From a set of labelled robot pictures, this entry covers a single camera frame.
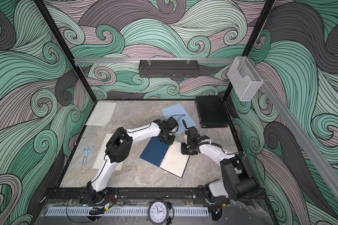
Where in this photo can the light blue scissors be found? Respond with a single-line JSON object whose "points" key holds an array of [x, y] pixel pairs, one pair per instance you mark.
{"points": [[87, 150]]}

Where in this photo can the white slotted cable duct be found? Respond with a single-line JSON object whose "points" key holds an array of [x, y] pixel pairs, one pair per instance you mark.
{"points": [[127, 211]]}

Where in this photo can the cream lined spiral notebook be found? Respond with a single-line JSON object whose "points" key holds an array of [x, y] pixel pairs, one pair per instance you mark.
{"points": [[101, 155]]}

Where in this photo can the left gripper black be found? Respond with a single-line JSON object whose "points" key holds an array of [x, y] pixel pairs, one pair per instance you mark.
{"points": [[172, 138]]}

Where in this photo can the black hard case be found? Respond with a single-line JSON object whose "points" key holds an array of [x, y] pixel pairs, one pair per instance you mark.
{"points": [[211, 112]]}

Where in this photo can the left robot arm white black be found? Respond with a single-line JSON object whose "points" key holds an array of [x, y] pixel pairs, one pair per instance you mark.
{"points": [[118, 149]]}

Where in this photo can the light blue spiral notebook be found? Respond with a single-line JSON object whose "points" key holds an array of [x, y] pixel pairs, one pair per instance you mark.
{"points": [[179, 113]]}

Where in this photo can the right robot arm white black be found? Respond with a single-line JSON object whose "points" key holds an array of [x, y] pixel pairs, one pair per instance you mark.
{"points": [[237, 176]]}

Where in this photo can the dark blue spiral notebook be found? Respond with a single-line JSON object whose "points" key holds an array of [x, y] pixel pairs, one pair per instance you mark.
{"points": [[166, 157]]}

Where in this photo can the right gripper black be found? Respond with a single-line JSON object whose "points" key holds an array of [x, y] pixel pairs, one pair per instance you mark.
{"points": [[183, 150]]}

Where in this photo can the aluminium rail right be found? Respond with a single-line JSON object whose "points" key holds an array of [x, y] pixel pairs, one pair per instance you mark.
{"points": [[303, 139]]}

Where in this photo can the torn lined paper page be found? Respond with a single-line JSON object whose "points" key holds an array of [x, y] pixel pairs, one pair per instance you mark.
{"points": [[101, 114]]}

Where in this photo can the clear acrylic wall holder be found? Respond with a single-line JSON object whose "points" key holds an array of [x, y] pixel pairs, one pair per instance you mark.
{"points": [[244, 77]]}

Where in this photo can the round white clock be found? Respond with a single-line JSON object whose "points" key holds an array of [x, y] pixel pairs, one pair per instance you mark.
{"points": [[158, 212]]}

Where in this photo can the black wall tray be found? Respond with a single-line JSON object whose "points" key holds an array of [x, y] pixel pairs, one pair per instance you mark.
{"points": [[168, 68]]}

